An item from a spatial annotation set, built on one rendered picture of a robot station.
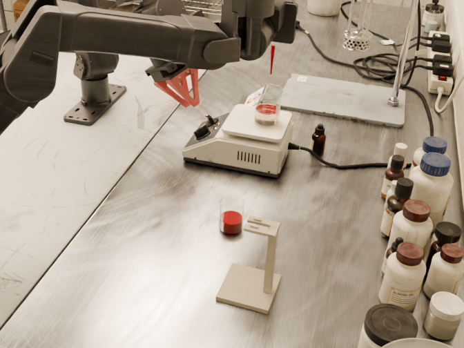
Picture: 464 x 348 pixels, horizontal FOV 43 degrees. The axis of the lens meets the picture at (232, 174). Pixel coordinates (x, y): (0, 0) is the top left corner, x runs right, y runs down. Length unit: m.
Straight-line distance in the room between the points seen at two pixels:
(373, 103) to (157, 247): 0.72
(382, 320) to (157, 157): 0.60
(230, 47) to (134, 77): 0.73
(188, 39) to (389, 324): 0.46
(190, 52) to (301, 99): 0.64
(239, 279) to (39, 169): 0.48
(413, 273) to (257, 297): 0.22
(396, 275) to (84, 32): 0.54
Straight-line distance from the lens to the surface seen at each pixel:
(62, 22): 0.79
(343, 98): 1.48
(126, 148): 1.24
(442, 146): 1.12
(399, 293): 0.89
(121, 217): 1.04
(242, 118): 1.17
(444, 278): 0.92
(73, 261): 0.97
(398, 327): 0.80
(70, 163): 1.20
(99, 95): 1.38
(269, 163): 1.13
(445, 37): 1.84
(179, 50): 0.84
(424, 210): 0.94
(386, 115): 1.43
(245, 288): 0.90
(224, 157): 1.15
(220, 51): 0.85
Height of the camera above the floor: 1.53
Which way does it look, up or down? 33 degrees down
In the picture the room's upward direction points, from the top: 3 degrees clockwise
